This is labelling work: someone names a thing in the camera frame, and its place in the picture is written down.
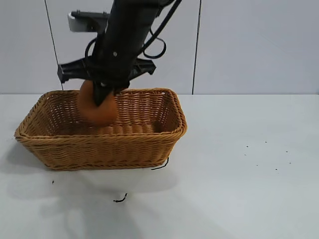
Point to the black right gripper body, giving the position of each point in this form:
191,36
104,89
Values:
117,64

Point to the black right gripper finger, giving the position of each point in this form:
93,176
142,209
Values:
121,88
100,95

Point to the orange pumpkin-shaped bread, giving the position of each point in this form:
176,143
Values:
101,115

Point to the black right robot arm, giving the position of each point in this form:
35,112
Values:
132,17

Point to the brown woven wicker basket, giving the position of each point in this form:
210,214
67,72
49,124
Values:
99,149

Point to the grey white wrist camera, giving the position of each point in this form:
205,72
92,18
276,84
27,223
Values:
79,25

